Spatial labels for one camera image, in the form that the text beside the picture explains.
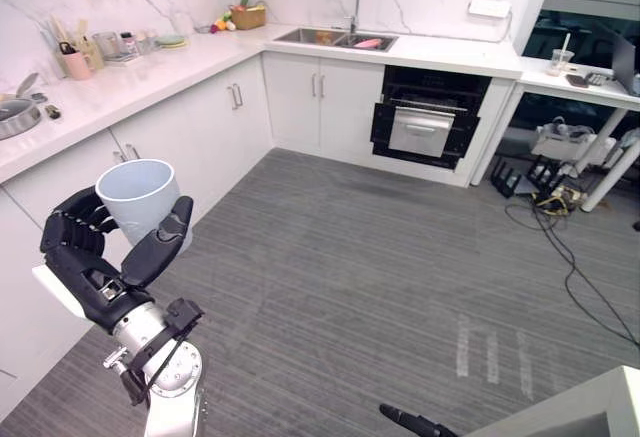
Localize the clear glass jar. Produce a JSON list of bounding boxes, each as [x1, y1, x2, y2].
[[92, 31, 119, 60]]

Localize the white sink base cabinet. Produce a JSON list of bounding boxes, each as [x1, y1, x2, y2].
[[261, 51, 386, 157]]

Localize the dark laptop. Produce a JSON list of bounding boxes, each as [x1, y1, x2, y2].
[[610, 34, 640, 97]]

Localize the white storage box under table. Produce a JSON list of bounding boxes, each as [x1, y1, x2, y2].
[[530, 117, 617, 164]]

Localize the stacked green plates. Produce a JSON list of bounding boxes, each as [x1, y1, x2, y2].
[[153, 34, 191, 50]]

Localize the steel frying pan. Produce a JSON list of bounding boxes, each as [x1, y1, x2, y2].
[[0, 72, 43, 141]]

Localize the yellow power strip cables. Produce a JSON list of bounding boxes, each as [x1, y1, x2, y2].
[[530, 184, 587, 217]]

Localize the black cable on floor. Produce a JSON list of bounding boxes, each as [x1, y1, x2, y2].
[[503, 191, 640, 347]]

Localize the stainless steel double sink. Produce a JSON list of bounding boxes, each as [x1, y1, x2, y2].
[[272, 27, 400, 53]]

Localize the pale blue cup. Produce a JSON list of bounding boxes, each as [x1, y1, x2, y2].
[[95, 158, 194, 253]]

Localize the white corner base cabinet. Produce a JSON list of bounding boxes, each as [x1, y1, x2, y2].
[[0, 54, 275, 408]]

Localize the black built-in dishwasher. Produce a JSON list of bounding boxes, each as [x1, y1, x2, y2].
[[370, 65, 493, 171]]

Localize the white side table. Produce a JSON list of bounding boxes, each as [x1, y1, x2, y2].
[[470, 55, 640, 213]]

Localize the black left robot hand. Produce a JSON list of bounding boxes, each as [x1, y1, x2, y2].
[[31, 190, 195, 335]]

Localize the pink utensil holder cup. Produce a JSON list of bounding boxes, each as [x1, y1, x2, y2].
[[61, 51, 94, 81]]

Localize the woven basket with produce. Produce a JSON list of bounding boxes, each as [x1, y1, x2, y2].
[[229, 1, 268, 31]]

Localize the clear plastic cup with straw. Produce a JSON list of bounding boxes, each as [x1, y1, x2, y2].
[[551, 33, 574, 78]]

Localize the toy vegetables pile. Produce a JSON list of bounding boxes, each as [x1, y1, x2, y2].
[[210, 11, 237, 35]]

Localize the white wall socket box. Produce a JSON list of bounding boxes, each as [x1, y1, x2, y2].
[[467, 0, 513, 19]]

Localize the black stand on floor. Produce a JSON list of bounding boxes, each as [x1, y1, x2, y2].
[[490, 155, 526, 199]]

